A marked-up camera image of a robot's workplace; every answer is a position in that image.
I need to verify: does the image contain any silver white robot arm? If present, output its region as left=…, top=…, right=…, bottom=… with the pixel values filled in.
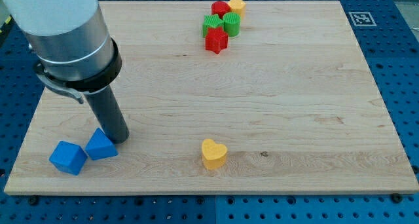
left=3, top=0, right=121, bottom=103

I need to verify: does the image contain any red star block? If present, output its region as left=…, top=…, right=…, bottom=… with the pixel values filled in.
left=205, top=27, right=228, bottom=54

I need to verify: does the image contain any green star block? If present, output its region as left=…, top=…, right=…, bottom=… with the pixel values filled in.
left=202, top=14, right=224, bottom=37

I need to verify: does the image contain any wooden board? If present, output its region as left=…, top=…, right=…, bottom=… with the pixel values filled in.
left=5, top=1, right=418, bottom=196

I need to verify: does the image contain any yellow heart block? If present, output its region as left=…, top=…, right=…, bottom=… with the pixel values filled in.
left=201, top=139, right=228, bottom=170

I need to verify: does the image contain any green cylinder block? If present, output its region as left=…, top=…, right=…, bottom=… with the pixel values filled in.
left=223, top=12, right=241, bottom=37

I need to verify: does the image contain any red cylinder block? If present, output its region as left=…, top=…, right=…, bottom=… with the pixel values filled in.
left=211, top=1, right=231, bottom=19

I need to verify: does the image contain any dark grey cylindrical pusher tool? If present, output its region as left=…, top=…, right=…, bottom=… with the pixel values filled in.
left=84, top=86, right=130, bottom=144

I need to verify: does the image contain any yellow hexagon block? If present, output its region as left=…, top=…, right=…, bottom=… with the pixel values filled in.
left=228, top=0, right=246, bottom=19

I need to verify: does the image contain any blue triangular block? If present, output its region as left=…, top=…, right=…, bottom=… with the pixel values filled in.
left=85, top=128, right=118, bottom=160

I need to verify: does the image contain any blue cube block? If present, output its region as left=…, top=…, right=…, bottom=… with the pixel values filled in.
left=49, top=141, right=88, bottom=176

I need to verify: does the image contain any white fiducial marker tag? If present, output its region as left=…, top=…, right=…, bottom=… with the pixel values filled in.
left=349, top=11, right=376, bottom=27

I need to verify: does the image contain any black screw front left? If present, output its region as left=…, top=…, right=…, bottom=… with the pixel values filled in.
left=27, top=196, right=39, bottom=206

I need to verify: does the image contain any black screw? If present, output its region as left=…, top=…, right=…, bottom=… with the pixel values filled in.
left=390, top=193, right=403, bottom=204
left=27, top=196, right=39, bottom=206

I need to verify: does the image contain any black screw front right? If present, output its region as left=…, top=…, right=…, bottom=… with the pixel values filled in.
left=390, top=193, right=403, bottom=204

